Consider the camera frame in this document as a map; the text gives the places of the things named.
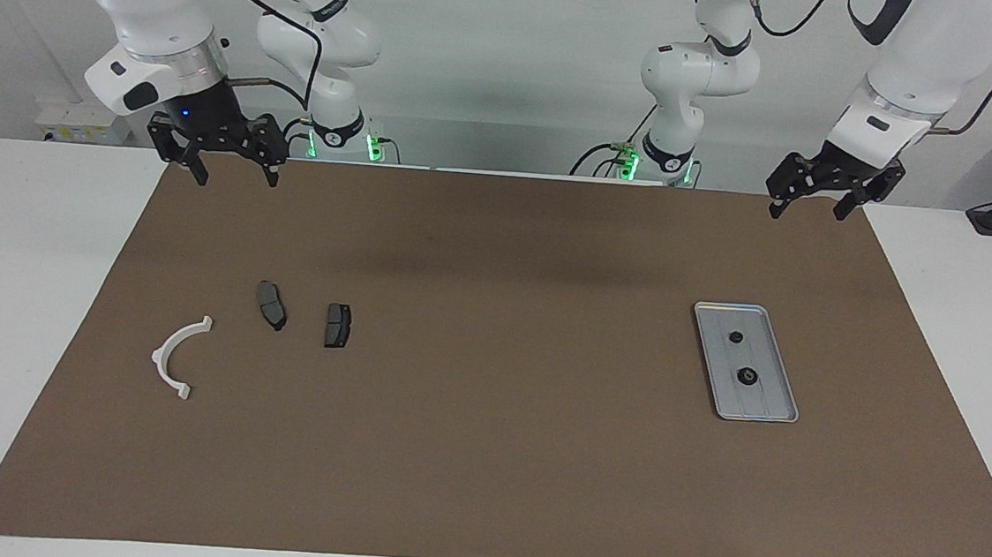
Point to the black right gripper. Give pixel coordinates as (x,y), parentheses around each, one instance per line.
(203,118)

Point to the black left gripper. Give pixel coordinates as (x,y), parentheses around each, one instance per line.
(841,162)

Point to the small black bearing gear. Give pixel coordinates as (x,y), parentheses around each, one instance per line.
(735,337)

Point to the large black bearing gear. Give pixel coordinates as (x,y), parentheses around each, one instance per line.
(747,377)

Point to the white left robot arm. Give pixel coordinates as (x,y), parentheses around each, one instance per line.
(911,63)

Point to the silver metal tray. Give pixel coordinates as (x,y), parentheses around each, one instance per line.
(771,408)

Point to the white power box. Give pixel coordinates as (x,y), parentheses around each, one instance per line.
(83,122)

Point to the curved grey brake pad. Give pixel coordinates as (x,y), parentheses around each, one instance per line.
(271,305)

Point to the rectangular grey brake pad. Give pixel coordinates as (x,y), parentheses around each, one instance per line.
(338,326)

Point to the brown table mat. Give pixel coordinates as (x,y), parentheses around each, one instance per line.
(482,454)

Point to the white curved plastic bracket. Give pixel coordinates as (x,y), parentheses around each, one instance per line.
(160,360)

